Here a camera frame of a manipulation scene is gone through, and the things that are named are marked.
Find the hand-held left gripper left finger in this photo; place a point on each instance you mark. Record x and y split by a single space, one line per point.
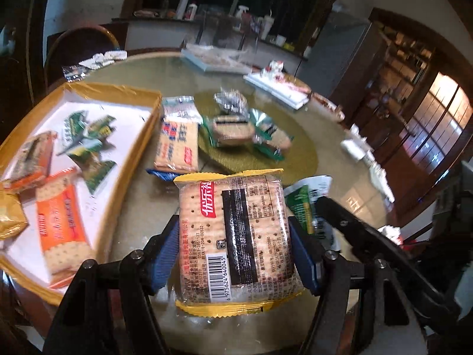
164 255

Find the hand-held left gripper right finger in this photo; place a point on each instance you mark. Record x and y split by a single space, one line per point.
303 255

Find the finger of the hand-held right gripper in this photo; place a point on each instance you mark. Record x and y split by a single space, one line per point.
354 225

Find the green white snack packet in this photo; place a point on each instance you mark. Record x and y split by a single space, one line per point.
303 203

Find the yellow black-striped cracker packet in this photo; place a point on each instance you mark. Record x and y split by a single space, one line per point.
236 236

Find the gold cardboard box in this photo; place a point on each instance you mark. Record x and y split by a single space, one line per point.
111 207

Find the small green snack packet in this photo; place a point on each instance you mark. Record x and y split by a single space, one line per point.
74 124
101 126
98 173
79 151

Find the gold cracker packet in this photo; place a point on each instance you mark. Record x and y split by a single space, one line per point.
11 214

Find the orange dark-print cracker packet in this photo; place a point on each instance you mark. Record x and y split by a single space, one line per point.
31 159

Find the blue-edged cracker packet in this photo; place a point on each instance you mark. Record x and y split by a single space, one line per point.
175 144

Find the wooden glass door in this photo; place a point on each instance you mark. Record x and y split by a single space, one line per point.
436 118

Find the green black-striped cracker packet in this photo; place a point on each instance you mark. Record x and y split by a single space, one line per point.
231 131

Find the yellow oval dish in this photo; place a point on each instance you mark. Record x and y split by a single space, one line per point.
301 88

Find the white cake box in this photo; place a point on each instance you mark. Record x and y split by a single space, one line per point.
277 88

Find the wooden display cabinet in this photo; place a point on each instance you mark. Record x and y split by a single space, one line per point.
399 63

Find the silver snack packet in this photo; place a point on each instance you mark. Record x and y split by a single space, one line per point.
231 100

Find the grey cabinet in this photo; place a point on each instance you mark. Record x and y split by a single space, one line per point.
343 51

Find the crumpled tissue pile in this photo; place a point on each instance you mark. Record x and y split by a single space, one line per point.
275 67

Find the white mug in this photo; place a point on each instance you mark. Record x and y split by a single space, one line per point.
281 40

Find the white cake tray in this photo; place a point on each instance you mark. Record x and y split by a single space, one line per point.
214 61

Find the clear plastic wrapper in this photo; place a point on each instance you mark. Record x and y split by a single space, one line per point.
74 73

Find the white crumpled wrappers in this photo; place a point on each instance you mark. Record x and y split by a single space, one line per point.
105 57

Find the wooden chair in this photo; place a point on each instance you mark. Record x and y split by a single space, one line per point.
85 42

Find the white window counter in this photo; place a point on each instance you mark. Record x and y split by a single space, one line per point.
155 26

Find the clear plastic cake cover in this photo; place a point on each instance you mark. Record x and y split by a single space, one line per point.
225 29

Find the white spray bottle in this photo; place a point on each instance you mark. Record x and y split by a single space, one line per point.
242 11

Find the white plastic bottle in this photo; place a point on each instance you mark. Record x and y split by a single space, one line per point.
192 11

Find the white paper roll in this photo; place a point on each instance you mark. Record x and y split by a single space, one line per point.
183 3

